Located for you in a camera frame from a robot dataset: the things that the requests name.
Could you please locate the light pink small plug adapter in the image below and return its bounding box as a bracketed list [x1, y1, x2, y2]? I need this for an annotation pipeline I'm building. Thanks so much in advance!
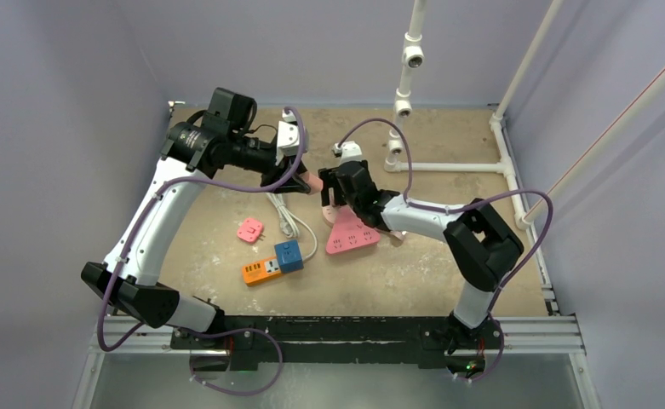
[301, 172, 324, 195]

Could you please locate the pink round power strip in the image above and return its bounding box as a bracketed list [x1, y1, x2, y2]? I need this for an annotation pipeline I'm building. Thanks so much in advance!
[321, 205, 340, 228]

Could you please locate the white power cord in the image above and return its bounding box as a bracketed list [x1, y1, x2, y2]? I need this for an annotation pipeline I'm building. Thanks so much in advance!
[267, 193, 318, 263]

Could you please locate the pink triangular power strip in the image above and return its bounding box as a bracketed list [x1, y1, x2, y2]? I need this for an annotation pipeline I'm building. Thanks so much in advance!
[325, 205, 381, 255]

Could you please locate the pink square plug adapter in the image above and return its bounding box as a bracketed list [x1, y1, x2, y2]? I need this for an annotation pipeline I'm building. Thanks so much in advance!
[236, 217, 264, 244]

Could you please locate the blue cube socket adapter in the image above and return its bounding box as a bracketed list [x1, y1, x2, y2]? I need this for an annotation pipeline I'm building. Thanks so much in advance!
[274, 239, 304, 274]

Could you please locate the orange power strip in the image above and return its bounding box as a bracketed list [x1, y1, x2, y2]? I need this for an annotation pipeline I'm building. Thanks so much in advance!
[241, 256, 283, 287]

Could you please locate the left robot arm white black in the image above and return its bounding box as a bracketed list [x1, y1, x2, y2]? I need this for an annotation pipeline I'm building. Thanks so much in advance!
[81, 88, 312, 349]

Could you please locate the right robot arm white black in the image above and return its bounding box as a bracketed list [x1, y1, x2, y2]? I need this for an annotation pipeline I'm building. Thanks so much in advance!
[318, 160, 524, 347]

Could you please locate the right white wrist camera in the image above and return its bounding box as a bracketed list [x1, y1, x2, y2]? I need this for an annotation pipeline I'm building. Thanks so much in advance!
[332, 141, 364, 165]

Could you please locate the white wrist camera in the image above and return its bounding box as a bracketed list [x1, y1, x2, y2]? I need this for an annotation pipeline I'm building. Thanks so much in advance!
[275, 110, 301, 164]
[332, 141, 364, 165]

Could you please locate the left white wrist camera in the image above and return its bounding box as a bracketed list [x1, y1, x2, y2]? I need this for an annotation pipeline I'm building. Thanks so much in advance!
[275, 110, 301, 164]

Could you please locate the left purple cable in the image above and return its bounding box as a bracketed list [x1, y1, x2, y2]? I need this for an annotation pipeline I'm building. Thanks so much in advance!
[96, 107, 311, 396]

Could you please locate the purple cable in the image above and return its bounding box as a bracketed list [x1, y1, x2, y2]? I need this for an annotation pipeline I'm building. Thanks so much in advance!
[96, 107, 311, 396]
[336, 118, 555, 385]

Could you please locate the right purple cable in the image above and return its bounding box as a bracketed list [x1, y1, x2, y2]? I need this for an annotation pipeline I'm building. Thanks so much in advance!
[336, 118, 555, 385]

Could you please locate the white pvc pipe frame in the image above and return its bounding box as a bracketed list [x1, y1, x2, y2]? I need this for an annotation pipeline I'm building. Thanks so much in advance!
[384, 0, 665, 230]

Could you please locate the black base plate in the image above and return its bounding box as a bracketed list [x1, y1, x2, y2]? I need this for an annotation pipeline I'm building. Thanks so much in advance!
[170, 315, 503, 377]

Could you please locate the aluminium rail frame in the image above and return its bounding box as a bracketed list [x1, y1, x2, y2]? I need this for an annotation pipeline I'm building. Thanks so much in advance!
[72, 316, 601, 408]

